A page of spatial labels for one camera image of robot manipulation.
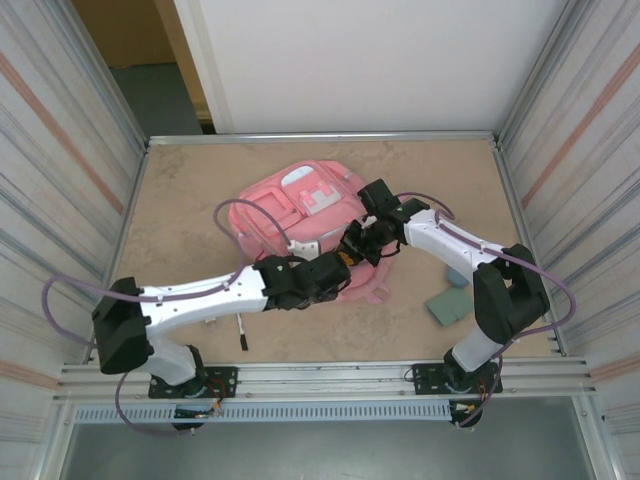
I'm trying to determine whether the left arm base wiring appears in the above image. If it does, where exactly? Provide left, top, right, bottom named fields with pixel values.
left=172, top=399, right=224, bottom=431

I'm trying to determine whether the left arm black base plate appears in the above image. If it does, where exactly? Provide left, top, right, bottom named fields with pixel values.
left=148, top=366, right=239, bottom=400

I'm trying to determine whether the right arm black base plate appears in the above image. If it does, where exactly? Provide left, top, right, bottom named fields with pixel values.
left=410, top=360, right=503, bottom=396

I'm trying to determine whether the right arm base wiring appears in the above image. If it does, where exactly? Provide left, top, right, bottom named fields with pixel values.
left=447, top=398, right=486, bottom=430

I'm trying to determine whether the wide aluminium mounting rail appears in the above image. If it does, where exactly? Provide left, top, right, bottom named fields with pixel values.
left=52, top=355, right=599, bottom=401

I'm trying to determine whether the pink school backpack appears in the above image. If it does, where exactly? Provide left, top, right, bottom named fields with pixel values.
left=227, top=159, right=394, bottom=307

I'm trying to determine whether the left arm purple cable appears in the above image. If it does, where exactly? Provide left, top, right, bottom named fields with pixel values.
left=41, top=198, right=301, bottom=441

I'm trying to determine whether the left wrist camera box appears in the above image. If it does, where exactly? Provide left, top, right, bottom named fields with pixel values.
left=287, top=239, right=321, bottom=262

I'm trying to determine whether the long thin aluminium table rail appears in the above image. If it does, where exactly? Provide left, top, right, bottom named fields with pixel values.
left=147, top=130, right=501, bottom=144

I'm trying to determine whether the slotted grey cable duct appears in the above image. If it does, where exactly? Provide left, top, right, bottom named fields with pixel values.
left=73, top=402, right=454, bottom=425

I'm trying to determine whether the brown wooden door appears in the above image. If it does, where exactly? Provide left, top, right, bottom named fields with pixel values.
left=172, top=39, right=217, bottom=135

